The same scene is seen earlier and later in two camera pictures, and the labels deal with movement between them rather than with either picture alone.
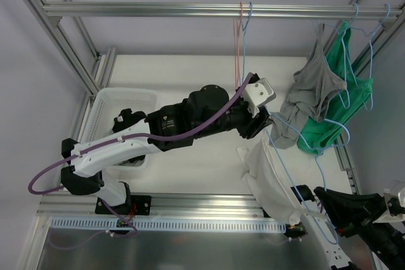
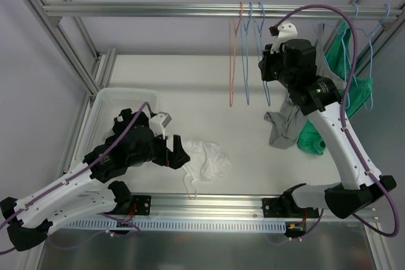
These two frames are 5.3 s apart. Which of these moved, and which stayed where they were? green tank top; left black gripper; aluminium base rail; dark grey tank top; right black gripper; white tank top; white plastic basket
Moved: right black gripper; white tank top; left black gripper
Stayed: aluminium base rail; green tank top; white plastic basket; dark grey tank top
